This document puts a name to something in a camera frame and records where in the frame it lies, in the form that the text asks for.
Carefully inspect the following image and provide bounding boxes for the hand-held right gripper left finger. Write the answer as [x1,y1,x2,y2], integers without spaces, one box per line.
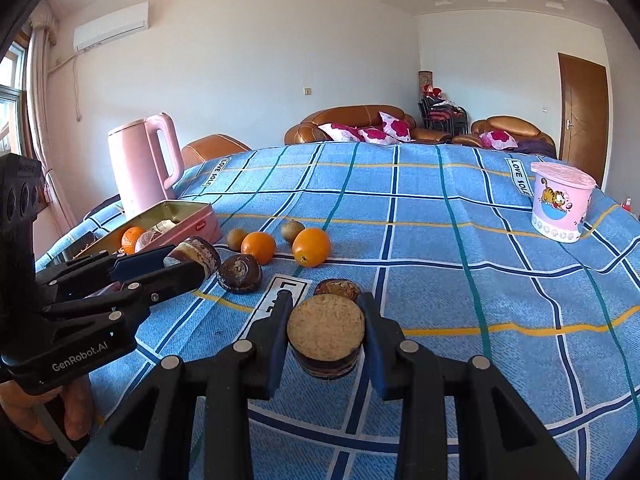
[102,290,296,480]

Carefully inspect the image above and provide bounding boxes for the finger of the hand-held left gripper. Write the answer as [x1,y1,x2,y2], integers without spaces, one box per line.
[35,249,176,292]
[44,259,207,322]

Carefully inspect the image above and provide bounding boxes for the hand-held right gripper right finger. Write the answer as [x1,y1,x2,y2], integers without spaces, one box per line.
[356,291,581,480]

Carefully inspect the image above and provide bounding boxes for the brown round fruit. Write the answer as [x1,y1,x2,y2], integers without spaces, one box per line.
[163,236,222,281]
[313,279,362,303]
[286,294,367,378]

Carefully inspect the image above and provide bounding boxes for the pink tin box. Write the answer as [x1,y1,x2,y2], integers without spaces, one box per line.
[70,200,222,262]

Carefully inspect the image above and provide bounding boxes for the large orange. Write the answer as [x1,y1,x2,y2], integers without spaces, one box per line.
[292,227,332,268]

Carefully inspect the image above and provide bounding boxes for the person's left hand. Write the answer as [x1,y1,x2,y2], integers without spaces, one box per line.
[0,374,98,461]

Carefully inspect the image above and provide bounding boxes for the pale round fruit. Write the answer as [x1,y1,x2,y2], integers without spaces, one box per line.
[134,230,164,253]

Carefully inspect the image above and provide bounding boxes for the small orange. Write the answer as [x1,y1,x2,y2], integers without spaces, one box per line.
[121,226,147,256]

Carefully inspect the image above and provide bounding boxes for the dark chocolate bun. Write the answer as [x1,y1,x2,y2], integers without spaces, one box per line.
[216,253,263,294]

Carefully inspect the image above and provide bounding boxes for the pink electric kettle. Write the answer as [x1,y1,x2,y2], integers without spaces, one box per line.
[107,112,186,222]

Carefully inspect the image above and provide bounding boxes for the blue plaid cloth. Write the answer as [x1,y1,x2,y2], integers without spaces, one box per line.
[35,141,640,480]

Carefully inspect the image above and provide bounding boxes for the brown leather armchair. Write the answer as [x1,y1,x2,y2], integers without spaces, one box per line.
[452,115,557,157]
[181,133,252,168]

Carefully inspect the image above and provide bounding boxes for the pale curtain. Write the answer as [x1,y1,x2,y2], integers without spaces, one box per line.
[25,12,76,231]

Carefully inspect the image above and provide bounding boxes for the white conduit pipe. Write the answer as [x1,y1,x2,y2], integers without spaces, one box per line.
[74,54,84,122]

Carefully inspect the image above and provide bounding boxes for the window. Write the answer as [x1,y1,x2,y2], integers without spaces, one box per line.
[0,40,28,161]

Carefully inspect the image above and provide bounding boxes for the floral pillow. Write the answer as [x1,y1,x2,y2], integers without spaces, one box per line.
[479,129,519,150]
[318,122,365,142]
[379,111,412,142]
[357,127,396,146]

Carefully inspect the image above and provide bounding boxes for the pink cartoon tub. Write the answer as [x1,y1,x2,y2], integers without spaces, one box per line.
[529,161,597,244]

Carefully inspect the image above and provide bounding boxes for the brown leather sofa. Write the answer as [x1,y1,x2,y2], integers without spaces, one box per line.
[284,105,453,146]

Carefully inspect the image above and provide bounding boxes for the stacked dark chairs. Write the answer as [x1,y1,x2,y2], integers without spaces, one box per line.
[417,95,469,136]

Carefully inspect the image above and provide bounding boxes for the white air conditioner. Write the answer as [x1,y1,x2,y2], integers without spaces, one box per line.
[73,1,150,53]

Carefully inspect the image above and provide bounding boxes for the purple blanket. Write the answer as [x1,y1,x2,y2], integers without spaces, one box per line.
[515,139,557,158]

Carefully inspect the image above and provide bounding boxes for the brown wooden door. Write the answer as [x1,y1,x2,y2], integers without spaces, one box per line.
[557,52,611,190]

